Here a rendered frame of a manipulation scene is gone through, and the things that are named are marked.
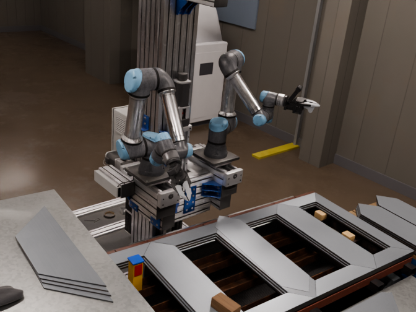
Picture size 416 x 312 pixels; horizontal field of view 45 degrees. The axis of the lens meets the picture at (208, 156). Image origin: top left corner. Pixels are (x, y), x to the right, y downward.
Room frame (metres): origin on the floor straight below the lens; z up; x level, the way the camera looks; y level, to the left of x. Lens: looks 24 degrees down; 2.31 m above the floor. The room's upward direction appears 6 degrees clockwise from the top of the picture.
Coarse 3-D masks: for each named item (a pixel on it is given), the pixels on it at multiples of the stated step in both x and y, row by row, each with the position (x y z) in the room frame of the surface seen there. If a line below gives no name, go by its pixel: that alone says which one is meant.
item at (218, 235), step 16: (304, 208) 2.71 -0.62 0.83; (320, 208) 2.73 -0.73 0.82; (256, 224) 2.47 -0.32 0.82; (288, 224) 2.49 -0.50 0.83; (352, 224) 2.55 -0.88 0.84; (192, 240) 2.21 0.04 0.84; (208, 240) 2.26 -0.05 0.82; (224, 240) 2.25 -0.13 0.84; (144, 256) 2.03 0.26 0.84; (240, 256) 2.13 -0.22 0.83; (336, 256) 2.21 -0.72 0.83; (256, 272) 2.01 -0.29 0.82; (368, 272) 2.08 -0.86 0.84; (288, 288) 1.89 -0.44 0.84; (336, 288) 1.93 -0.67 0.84; (304, 304) 1.80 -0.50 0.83
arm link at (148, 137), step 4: (144, 132) 2.59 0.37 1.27; (148, 132) 2.60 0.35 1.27; (152, 132) 2.61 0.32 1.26; (156, 132) 2.63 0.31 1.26; (144, 136) 2.55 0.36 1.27; (148, 136) 2.54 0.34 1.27; (152, 136) 2.55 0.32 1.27; (144, 140) 2.53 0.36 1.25; (148, 140) 2.53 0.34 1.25; (152, 140) 2.53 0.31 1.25; (148, 144) 2.52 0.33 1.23; (152, 144) 2.53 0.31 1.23; (156, 144) 2.53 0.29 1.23; (148, 148) 2.51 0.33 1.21; (152, 148) 2.52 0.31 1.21; (148, 152) 2.51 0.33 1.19; (144, 156) 2.51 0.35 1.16; (148, 156) 2.53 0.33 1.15
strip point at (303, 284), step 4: (308, 276) 2.00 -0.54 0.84; (296, 280) 1.95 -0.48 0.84; (300, 280) 1.96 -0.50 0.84; (304, 280) 1.96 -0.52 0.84; (308, 280) 1.96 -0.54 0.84; (288, 284) 1.92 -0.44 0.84; (292, 284) 1.92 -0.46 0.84; (296, 284) 1.92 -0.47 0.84; (300, 284) 1.93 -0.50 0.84; (304, 284) 1.93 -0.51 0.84; (308, 284) 1.93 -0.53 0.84; (296, 288) 1.89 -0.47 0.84; (300, 288) 1.90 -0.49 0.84; (304, 288) 1.90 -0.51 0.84; (308, 288) 1.90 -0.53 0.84
